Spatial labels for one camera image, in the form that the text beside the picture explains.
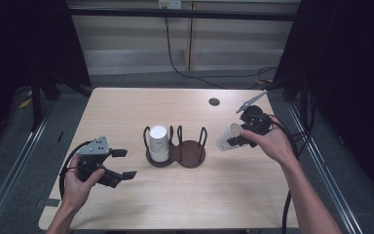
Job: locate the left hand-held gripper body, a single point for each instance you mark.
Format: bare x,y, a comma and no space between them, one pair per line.
92,149

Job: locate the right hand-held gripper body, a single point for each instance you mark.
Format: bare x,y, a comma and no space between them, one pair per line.
256,120

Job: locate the single floral paper cup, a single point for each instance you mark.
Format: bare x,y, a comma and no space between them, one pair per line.
222,141

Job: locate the white paper cup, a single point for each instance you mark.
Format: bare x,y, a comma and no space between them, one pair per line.
159,143

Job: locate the brown cup holder tray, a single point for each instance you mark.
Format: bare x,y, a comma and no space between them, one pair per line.
191,154

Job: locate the person's right hand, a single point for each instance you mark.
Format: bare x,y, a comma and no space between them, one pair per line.
276,143

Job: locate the person's left hand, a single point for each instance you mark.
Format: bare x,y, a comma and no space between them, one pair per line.
76,191

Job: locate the black table grommet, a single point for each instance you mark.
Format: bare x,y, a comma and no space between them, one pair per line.
214,101

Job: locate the grey floor tape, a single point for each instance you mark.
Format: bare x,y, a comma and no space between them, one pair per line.
47,203

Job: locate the black metal stand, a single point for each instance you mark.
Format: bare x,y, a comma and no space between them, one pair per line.
36,104

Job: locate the yellow floor strip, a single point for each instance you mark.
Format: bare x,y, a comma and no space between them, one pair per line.
25,103

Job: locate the black curtain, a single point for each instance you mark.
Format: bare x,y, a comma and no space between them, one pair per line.
19,42
354,81

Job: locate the black horizontal crossbar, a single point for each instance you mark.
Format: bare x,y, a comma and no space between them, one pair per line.
175,13

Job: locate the metal floor rail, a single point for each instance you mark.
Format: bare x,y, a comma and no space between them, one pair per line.
331,188
13,182

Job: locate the white wall power outlet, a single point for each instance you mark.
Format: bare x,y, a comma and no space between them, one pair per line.
170,4

